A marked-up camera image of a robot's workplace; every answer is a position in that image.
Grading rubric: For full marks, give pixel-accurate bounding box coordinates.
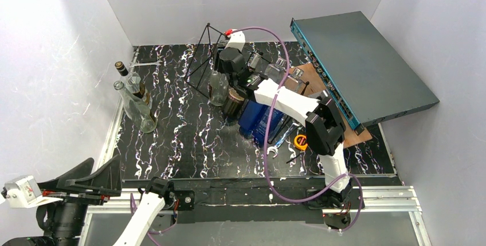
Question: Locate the aluminium frame rail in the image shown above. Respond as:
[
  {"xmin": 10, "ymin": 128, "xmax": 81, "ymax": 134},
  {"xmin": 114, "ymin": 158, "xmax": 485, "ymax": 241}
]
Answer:
[{"xmin": 76, "ymin": 175, "xmax": 432, "ymax": 246}]

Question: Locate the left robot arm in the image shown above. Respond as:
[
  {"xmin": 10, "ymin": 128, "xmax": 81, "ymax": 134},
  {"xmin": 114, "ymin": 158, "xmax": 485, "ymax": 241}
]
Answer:
[{"xmin": 1, "ymin": 155, "xmax": 179, "ymax": 245}]

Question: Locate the brown wooden board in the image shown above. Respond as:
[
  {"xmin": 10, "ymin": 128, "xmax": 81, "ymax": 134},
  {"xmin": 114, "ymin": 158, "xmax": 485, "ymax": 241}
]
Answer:
[{"xmin": 284, "ymin": 64, "xmax": 373, "ymax": 149}]

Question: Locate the small wrench at back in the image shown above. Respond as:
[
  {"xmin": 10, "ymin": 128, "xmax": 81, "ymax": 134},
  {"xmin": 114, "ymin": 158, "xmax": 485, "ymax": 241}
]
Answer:
[{"xmin": 130, "ymin": 60, "xmax": 163, "ymax": 68}]

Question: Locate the silver combination wrench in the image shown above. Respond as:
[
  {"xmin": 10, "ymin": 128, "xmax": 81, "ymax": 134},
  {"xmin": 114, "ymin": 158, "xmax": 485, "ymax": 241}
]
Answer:
[{"xmin": 266, "ymin": 122, "xmax": 301, "ymax": 158}]

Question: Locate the black wire wine rack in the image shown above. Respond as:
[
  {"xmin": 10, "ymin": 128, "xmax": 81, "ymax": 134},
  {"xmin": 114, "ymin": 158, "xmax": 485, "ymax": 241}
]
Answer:
[{"xmin": 184, "ymin": 22, "xmax": 310, "ymax": 97}]

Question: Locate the metal bracket with knob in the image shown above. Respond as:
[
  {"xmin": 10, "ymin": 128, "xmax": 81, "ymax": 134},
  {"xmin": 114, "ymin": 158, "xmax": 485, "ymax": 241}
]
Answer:
[{"xmin": 318, "ymin": 89, "xmax": 332, "ymax": 100}]

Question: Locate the blue-faced network switch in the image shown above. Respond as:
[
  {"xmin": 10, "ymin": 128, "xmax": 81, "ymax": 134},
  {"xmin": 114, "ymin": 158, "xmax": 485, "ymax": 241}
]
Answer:
[{"xmin": 290, "ymin": 11, "xmax": 439, "ymax": 134}]

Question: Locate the green wine bottle tan label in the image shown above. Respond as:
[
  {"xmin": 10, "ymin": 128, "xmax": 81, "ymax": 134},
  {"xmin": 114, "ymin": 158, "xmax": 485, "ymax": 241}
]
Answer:
[{"xmin": 222, "ymin": 53, "xmax": 264, "ymax": 120}]

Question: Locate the yellow tape measure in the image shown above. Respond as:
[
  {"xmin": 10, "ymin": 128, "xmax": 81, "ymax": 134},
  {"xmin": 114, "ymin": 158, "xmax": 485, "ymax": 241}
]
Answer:
[{"xmin": 293, "ymin": 134, "xmax": 308, "ymax": 151}]

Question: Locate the blue square bottle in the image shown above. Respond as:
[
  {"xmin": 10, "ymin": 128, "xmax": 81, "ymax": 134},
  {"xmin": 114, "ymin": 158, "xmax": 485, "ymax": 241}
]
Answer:
[
  {"xmin": 238, "ymin": 57, "xmax": 287, "ymax": 135},
  {"xmin": 252, "ymin": 67, "xmax": 304, "ymax": 148}
]

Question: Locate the dark-capped clear bottle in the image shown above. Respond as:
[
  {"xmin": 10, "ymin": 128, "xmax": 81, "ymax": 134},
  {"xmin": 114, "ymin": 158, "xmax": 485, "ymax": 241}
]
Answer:
[{"xmin": 115, "ymin": 61, "xmax": 150, "ymax": 104}]

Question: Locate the small black pen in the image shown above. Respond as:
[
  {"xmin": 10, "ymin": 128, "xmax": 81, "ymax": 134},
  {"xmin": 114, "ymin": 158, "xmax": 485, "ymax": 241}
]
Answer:
[{"xmin": 286, "ymin": 152, "xmax": 305, "ymax": 163}]

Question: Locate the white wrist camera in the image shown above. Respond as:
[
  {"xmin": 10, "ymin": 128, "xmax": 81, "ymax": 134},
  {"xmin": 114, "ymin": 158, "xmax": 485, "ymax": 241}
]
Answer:
[
  {"xmin": 225, "ymin": 29, "xmax": 246, "ymax": 52},
  {"xmin": 1, "ymin": 175, "xmax": 62, "ymax": 209}
]

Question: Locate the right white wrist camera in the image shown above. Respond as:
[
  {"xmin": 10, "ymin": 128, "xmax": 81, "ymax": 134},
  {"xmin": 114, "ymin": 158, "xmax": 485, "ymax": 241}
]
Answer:
[{"xmin": 225, "ymin": 29, "xmax": 246, "ymax": 52}]

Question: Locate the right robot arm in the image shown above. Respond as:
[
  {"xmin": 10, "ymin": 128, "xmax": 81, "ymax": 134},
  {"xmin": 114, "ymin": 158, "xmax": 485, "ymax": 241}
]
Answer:
[{"xmin": 215, "ymin": 47, "xmax": 352, "ymax": 206}]

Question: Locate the short clear glass bottle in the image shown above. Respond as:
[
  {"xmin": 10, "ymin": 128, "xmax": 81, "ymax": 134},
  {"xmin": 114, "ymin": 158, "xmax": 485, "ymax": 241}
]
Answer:
[{"xmin": 208, "ymin": 70, "xmax": 229, "ymax": 106}]

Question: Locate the tall clear glass bottle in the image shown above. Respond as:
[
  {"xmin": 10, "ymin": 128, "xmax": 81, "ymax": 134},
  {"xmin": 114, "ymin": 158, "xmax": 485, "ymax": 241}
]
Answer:
[{"xmin": 113, "ymin": 80, "xmax": 157, "ymax": 134}]

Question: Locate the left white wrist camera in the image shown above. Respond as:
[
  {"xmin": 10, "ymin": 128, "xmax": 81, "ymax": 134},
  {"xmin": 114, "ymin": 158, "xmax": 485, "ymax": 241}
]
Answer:
[{"xmin": 1, "ymin": 175, "xmax": 62, "ymax": 209}]

